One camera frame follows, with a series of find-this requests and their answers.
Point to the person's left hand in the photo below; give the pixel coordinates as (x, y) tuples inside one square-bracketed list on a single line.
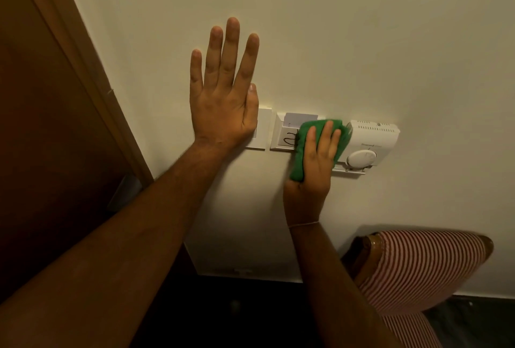
[(219, 110)]

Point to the person's right hand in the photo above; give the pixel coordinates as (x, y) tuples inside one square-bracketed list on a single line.
[(309, 182)]

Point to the person's left middle finger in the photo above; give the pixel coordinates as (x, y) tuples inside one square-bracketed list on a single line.
[(229, 50)]

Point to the person's left little finger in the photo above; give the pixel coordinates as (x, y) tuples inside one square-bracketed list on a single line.
[(196, 72)]

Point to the person's left thumb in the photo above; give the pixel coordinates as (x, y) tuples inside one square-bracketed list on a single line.
[(253, 108)]

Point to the person's right fingers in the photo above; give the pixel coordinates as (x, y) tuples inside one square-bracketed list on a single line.
[(324, 142)]

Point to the green cleaning cloth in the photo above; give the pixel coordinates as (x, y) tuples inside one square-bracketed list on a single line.
[(306, 146)]

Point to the person's left forearm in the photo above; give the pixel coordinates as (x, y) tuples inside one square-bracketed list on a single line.
[(104, 247)]

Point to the person's right forearm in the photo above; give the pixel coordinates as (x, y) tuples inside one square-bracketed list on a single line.
[(338, 291)]

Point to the white key card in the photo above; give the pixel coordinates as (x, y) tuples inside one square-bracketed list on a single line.
[(297, 120)]

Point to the white key card holder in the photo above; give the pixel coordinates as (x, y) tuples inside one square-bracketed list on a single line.
[(285, 136)]

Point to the thin wrist thread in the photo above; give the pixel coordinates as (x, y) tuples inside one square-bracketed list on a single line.
[(303, 224)]

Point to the striped upholstered wooden chair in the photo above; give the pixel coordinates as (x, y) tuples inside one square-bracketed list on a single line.
[(418, 271)]

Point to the brown wooden door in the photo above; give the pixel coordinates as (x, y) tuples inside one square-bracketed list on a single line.
[(48, 150)]

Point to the white wall switch plate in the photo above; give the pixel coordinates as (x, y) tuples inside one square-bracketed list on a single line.
[(260, 128)]

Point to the white wall thermostat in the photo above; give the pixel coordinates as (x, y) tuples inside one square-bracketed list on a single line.
[(372, 144)]

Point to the wooden door frame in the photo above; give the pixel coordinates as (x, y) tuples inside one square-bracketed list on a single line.
[(80, 62)]

